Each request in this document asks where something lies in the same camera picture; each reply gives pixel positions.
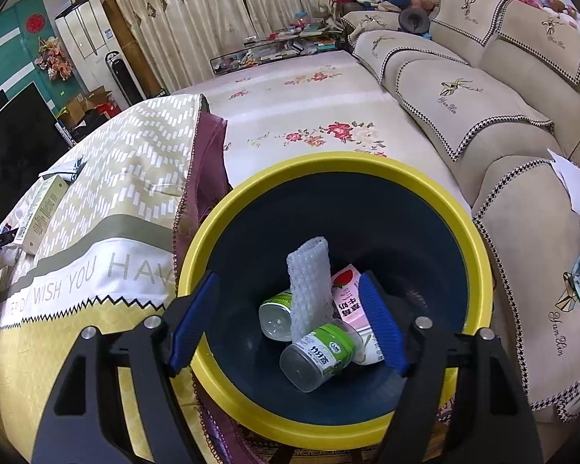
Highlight white floral bedsheet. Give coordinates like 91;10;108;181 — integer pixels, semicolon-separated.
167;51;471;205

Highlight artificial flower bunch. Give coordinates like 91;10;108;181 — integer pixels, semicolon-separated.
34;36;73;81

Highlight yellow white printed blanket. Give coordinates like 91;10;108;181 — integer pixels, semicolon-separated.
0;93;212;464

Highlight white flat packet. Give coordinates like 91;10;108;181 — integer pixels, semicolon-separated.
41;156;87;184

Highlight black white tower fan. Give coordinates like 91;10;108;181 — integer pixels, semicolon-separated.
105;51;146;105

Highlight white papers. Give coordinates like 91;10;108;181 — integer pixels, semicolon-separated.
546;149;580;219

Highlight cluttered glass side table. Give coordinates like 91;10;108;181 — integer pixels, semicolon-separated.
210;34;345;76

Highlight dark grey round cushion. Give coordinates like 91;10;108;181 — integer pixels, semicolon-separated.
399;7;434;35

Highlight yellow rimmed dark bin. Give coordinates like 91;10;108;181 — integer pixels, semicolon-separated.
176;152;494;439

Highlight white foam net sleeve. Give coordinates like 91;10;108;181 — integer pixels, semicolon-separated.
287;237;333;341

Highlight open cardboard box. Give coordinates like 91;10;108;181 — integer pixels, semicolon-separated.
60;86;115;125

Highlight clear bottle green label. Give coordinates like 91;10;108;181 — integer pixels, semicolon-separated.
258;289;295;340
279;321;357;394

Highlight white upright book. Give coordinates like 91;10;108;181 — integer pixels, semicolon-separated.
55;121;76;148

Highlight pink milk carton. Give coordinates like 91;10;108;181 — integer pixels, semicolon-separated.
329;263;376;331

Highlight purple lace-edged cloth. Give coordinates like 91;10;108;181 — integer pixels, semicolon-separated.
171;109;291;464

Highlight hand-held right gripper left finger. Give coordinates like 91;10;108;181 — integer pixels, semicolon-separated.
31;271;222;464

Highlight black flat television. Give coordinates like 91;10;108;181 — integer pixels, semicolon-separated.
0;82;78;239

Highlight beige carton box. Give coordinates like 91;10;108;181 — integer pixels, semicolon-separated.
14;174;75;255

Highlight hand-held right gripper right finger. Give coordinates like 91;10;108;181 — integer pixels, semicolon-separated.
358;272;544;464

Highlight beige sofa with covers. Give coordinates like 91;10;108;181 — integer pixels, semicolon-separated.
341;0;580;425

